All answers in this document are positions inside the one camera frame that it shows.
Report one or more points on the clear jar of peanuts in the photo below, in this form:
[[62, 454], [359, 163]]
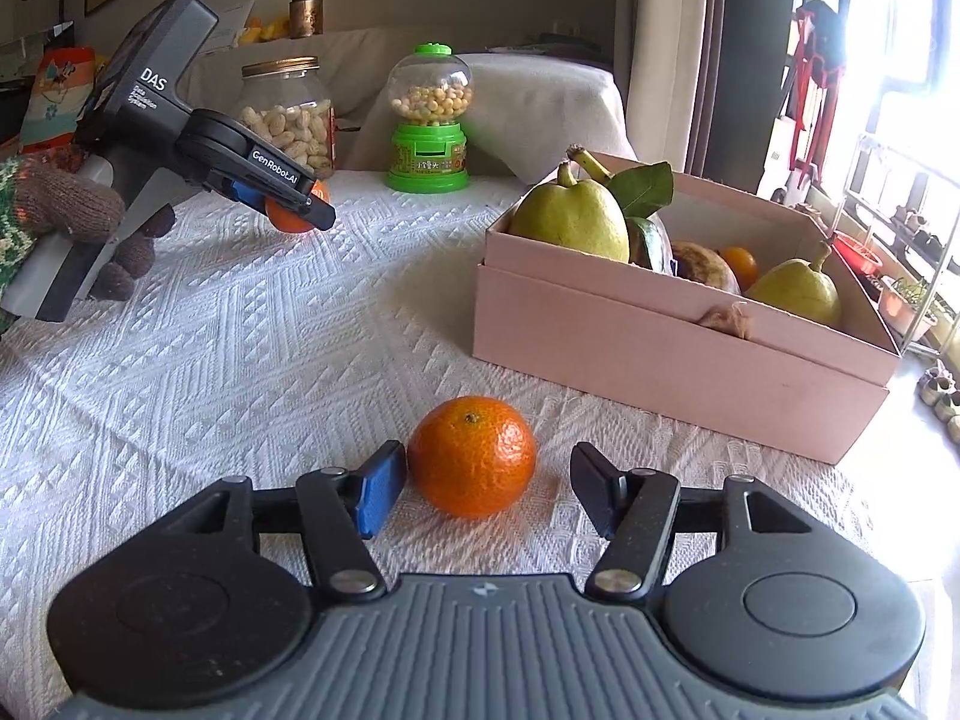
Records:
[[289, 131]]

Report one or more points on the dark overripe banana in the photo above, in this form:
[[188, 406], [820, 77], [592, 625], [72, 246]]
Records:
[[705, 266]]

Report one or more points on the beige small shoe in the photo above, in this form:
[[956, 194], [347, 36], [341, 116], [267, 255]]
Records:
[[955, 429], [949, 406], [934, 386]]

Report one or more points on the beige curtain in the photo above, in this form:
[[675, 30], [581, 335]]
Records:
[[667, 37]]

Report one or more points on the yellow soft toy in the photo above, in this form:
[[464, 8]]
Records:
[[270, 28]]

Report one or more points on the tangerine with green leaves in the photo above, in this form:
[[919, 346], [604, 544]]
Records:
[[645, 191]]

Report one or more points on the pink cardboard box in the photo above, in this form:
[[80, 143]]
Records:
[[637, 367]]

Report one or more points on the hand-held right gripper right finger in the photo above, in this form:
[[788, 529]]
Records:
[[596, 491]]

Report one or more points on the orange printed bag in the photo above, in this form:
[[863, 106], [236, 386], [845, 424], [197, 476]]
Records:
[[56, 90]]

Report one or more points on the green gumball dispenser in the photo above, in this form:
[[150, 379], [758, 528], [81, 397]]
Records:
[[427, 157]]

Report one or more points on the beige pillow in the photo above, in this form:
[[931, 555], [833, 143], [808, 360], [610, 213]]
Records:
[[540, 105]]

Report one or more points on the yellow pear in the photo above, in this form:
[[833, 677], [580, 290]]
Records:
[[799, 292]]

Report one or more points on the white textured tablecloth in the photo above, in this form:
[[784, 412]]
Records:
[[262, 360]]

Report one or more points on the jute twine knot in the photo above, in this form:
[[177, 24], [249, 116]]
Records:
[[724, 319]]

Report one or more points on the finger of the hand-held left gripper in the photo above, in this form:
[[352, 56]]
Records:
[[300, 208]]

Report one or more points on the white paper card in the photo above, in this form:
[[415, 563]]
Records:
[[229, 26]]

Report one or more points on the potted green plant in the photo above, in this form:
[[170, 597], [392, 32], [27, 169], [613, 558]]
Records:
[[900, 307]]

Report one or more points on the green pear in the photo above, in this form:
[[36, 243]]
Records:
[[570, 221]]

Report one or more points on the small tangerine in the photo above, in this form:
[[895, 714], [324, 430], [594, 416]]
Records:
[[292, 220], [472, 457], [742, 264]]

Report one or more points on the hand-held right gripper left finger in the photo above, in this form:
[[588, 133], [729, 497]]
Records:
[[382, 495]]

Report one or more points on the white tote bag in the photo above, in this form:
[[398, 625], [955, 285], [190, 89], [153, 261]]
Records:
[[776, 157]]

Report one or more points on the metal shoe rack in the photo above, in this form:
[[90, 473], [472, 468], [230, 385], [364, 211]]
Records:
[[860, 157]]

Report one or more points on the brass tin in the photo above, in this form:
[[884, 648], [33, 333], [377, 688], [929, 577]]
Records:
[[306, 15]]

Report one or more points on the red and black hanging garment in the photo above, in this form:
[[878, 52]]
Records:
[[821, 22]]

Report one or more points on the person's left hand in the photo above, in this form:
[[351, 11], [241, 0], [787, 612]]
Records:
[[67, 202]]

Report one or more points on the red plastic basin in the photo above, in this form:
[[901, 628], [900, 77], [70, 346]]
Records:
[[859, 255]]

